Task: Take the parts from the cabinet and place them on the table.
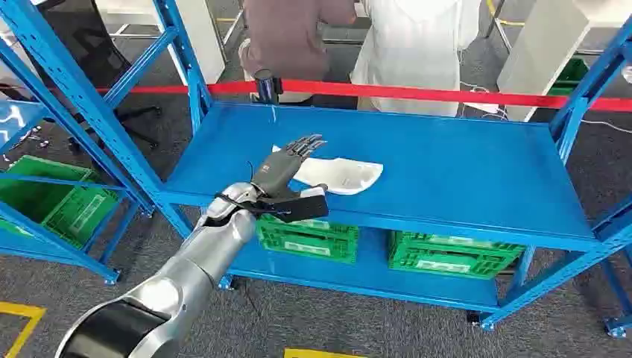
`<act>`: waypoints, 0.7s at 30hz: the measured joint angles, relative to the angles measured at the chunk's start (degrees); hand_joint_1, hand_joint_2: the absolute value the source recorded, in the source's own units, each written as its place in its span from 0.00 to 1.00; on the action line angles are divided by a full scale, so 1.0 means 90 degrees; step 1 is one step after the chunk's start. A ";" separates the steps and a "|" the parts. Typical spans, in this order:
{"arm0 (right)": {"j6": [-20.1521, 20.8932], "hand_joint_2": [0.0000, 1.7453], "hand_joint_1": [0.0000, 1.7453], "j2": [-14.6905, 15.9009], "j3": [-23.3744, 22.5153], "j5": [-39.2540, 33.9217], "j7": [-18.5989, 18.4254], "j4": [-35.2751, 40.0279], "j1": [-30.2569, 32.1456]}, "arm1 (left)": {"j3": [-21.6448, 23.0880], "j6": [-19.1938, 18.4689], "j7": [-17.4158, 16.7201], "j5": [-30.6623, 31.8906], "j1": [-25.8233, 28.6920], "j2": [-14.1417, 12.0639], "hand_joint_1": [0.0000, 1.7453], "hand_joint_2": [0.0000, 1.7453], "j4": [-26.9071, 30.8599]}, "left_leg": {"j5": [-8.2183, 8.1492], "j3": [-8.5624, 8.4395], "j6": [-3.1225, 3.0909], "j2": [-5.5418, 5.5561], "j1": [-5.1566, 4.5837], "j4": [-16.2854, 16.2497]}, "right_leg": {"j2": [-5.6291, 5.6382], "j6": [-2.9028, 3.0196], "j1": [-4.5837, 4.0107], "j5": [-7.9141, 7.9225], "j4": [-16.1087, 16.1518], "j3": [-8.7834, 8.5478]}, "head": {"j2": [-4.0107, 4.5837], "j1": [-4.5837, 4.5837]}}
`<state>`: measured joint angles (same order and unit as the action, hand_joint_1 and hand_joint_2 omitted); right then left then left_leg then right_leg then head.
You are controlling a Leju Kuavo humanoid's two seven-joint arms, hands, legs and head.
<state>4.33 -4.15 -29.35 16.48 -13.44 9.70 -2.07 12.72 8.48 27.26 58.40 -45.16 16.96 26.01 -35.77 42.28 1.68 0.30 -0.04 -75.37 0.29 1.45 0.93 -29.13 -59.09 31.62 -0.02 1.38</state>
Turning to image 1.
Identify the black barrier post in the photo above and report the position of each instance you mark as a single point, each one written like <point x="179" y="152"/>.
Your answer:
<point x="266" y="86"/>

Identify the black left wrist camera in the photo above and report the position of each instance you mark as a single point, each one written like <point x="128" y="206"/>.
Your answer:
<point x="306" y="207"/>

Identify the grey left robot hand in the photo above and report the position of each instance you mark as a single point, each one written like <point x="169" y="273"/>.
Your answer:
<point x="279" y="170"/>

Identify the white plastic curved part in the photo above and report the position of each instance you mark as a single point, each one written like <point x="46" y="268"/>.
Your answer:
<point x="340" y="175"/>

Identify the black office chair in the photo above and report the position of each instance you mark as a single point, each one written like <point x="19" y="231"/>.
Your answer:
<point x="94" y="54"/>

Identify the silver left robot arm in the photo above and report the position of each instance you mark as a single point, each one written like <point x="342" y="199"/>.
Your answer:
<point x="207" y="252"/>

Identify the red barrier belt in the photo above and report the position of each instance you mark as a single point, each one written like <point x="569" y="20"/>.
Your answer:
<point x="395" y="92"/>

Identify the green plastic crate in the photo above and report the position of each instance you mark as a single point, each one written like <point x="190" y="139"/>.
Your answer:
<point x="570" y="74"/>
<point x="306" y="242"/>
<point x="29" y="192"/>
<point x="444" y="257"/>

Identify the blue metal shelf rack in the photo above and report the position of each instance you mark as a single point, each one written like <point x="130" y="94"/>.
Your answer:
<point x="444" y="168"/>
<point x="74" y="259"/>
<point x="614" y="222"/>

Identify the person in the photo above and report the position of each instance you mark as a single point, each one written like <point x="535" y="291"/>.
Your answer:
<point x="291" y="39"/>
<point x="414" y="49"/>

